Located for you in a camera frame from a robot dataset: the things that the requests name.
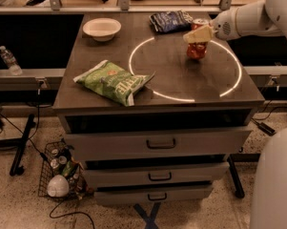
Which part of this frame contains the green jalapeno chip bag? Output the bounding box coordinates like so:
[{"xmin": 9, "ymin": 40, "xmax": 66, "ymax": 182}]
[{"xmin": 73, "ymin": 60, "xmax": 154, "ymax": 107}]

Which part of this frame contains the grey drawer cabinet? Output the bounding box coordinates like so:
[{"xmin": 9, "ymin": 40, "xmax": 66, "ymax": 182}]
[{"xmin": 53, "ymin": 12, "xmax": 264, "ymax": 192}]

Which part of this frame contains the white round object in basket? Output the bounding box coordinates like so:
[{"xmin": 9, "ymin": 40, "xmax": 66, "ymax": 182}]
[{"xmin": 47, "ymin": 175, "xmax": 70, "ymax": 198}]

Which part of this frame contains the black power adapter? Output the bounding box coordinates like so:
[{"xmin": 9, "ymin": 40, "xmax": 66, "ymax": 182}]
[{"xmin": 257, "ymin": 122, "xmax": 276, "ymax": 136}]

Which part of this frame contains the clear plastic water bottle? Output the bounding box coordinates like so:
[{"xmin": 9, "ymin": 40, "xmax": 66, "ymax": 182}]
[{"xmin": 0, "ymin": 46, "xmax": 22, "ymax": 75}]

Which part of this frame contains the red coke can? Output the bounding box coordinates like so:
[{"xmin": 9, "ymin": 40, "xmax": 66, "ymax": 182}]
[{"xmin": 187, "ymin": 18, "xmax": 209, "ymax": 60}]

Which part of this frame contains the white bowl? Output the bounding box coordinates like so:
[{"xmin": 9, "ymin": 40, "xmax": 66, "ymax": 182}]
[{"xmin": 83, "ymin": 18, "xmax": 121, "ymax": 42}]

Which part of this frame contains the black wire basket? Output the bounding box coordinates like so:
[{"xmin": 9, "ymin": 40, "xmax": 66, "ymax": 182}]
[{"xmin": 38, "ymin": 140, "xmax": 88, "ymax": 199}]

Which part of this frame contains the black table leg stand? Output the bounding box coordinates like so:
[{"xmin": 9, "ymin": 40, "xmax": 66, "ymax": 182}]
[{"xmin": 10, "ymin": 114, "xmax": 34, "ymax": 177}]

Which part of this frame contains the blue chip bag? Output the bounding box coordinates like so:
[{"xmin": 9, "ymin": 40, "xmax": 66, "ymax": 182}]
[{"xmin": 149, "ymin": 10, "xmax": 194, "ymax": 33}]

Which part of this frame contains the bottom drawer with handle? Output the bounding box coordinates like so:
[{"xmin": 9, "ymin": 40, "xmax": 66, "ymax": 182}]
[{"xmin": 94, "ymin": 184, "xmax": 213, "ymax": 205}]

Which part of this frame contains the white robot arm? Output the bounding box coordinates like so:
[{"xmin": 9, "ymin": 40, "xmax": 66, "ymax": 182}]
[{"xmin": 184, "ymin": 0, "xmax": 287, "ymax": 229}]

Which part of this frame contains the top drawer with handle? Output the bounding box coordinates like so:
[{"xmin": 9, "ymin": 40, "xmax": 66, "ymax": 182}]
[{"xmin": 65, "ymin": 127, "xmax": 252, "ymax": 161}]

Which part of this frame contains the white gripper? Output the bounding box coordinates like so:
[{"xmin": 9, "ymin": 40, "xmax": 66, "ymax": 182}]
[{"xmin": 183, "ymin": 8, "xmax": 240, "ymax": 43}]

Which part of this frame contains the green can in basket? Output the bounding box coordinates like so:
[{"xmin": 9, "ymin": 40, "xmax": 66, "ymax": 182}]
[{"xmin": 61, "ymin": 160, "xmax": 78, "ymax": 178}]

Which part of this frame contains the middle drawer with handle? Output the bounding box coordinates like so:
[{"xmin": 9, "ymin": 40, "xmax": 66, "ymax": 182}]
[{"xmin": 83, "ymin": 162, "xmax": 229, "ymax": 188}]

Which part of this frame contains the drawer with handle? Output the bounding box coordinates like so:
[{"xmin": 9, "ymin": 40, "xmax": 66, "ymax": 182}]
[
  {"xmin": 83, "ymin": 162, "xmax": 229, "ymax": 188},
  {"xmin": 65, "ymin": 127, "xmax": 252, "ymax": 161},
  {"xmin": 94, "ymin": 184, "xmax": 213, "ymax": 205}
]

